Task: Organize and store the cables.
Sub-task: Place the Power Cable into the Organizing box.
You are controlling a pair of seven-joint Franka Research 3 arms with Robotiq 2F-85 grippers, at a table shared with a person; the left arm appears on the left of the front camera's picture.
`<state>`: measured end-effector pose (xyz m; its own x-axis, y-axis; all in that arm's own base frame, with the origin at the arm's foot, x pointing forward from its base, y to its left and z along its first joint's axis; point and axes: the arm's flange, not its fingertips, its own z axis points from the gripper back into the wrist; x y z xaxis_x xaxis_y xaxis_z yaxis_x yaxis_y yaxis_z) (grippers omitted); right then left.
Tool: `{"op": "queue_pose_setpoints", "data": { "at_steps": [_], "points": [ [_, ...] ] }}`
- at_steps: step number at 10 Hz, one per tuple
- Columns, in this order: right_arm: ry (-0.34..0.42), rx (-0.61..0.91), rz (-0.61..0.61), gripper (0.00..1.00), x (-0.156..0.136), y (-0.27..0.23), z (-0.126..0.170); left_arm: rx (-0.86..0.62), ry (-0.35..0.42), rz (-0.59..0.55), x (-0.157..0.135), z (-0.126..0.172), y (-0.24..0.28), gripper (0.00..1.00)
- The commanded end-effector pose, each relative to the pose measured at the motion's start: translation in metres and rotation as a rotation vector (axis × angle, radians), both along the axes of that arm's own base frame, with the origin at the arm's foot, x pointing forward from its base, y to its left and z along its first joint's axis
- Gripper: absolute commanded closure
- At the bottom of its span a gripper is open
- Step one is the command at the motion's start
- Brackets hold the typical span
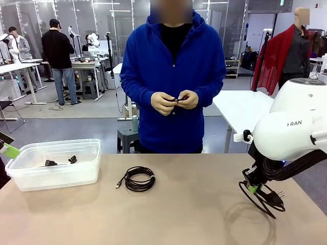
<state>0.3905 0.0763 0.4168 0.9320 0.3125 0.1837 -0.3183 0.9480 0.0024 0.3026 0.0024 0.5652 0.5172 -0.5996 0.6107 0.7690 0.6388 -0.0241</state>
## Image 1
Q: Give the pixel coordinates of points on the long white desk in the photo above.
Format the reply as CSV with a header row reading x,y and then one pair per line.
x,y
15,67

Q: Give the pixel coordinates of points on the black camera stand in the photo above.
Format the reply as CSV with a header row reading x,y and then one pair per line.
x,y
110,51

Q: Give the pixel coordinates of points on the red shawl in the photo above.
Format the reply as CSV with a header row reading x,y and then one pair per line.
x,y
270,58

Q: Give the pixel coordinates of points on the man in grey hoodie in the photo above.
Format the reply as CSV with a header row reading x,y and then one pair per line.
x,y
23,46

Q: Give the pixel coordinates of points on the person's right forearm blue sleeve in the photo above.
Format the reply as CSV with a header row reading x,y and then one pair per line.
x,y
135,89

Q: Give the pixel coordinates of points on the small white standing desk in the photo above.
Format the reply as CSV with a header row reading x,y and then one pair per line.
x,y
118,69

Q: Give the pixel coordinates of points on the person's right hand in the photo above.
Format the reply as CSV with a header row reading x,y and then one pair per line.
x,y
161,102

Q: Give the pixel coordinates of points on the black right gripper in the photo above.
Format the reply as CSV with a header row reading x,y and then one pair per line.
x,y
254,178

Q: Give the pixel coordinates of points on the person in blue hoodie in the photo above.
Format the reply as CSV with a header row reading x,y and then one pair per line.
x,y
173,63

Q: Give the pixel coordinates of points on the clear plastic storage bin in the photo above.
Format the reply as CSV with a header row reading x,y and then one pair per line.
x,y
56,178

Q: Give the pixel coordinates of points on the black tripod stand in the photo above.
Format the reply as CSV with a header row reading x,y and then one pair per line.
x,y
266,35

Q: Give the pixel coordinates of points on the large white table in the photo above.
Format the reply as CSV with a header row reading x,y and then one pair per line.
x,y
237,107

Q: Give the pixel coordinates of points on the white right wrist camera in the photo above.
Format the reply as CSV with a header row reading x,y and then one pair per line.
x,y
238,137

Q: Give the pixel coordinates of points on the person's left hand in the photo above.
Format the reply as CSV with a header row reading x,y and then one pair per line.
x,y
190,99

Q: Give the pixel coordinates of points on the clothes rack with garments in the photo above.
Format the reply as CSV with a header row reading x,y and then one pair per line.
x,y
318,42

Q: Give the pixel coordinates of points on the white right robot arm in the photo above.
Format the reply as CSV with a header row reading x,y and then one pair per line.
x,y
286,137

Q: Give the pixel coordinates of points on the mannequin in grey shirt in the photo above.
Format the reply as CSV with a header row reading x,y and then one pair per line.
x,y
296,51

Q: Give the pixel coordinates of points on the man in black jacket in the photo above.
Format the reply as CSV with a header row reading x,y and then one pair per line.
x,y
56,48

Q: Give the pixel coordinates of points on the wooden shoe rack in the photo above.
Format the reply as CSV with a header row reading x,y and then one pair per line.
x,y
231,69

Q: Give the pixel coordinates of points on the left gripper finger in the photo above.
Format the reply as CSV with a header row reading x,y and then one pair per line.
x,y
6,137
11,150

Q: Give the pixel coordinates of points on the black folding chair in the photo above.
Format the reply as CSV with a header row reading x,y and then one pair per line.
x,y
5,103

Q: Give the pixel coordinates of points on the dark grey plastic stool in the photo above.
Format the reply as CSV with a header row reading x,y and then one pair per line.
x,y
126,135

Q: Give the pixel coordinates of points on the workbench with robot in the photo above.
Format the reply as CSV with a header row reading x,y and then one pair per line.
x,y
81,65

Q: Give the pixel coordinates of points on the green bottle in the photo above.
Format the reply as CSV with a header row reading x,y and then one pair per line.
x,y
134,123

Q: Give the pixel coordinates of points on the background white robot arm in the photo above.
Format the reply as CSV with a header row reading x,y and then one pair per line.
x,y
14,52
94,39

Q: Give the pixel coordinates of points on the person's left forearm blue sleeve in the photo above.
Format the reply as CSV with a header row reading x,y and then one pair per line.
x,y
212,92

